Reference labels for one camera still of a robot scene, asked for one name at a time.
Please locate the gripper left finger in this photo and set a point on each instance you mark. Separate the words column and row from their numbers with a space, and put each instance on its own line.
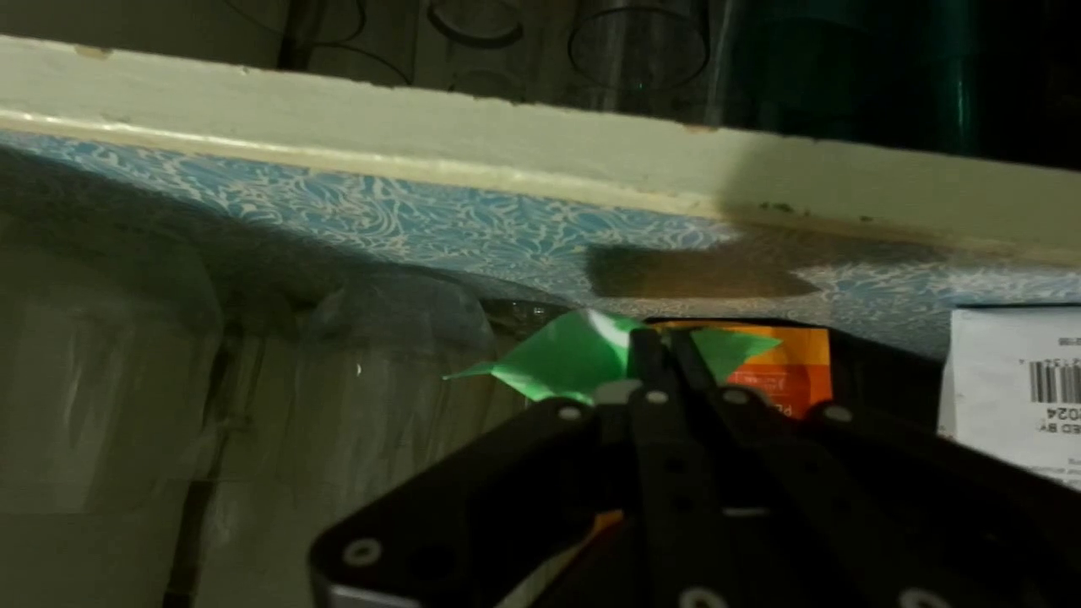
column 507, row 498

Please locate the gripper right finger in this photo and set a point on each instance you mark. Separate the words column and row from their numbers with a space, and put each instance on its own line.
column 887, row 507

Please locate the orange and black packet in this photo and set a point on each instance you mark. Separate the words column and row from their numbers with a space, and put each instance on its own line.
column 794, row 367

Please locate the green sachet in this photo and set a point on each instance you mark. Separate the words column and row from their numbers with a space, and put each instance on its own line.
column 562, row 359

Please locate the clear glass tumbler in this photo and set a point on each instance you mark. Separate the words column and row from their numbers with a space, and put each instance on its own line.
column 477, row 18
column 638, row 42

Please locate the green glass bottle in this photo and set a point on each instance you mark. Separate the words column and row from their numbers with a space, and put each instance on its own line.
column 853, row 67

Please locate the white packet with barcode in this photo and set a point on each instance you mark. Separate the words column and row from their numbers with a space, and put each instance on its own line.
column 1009, row 397

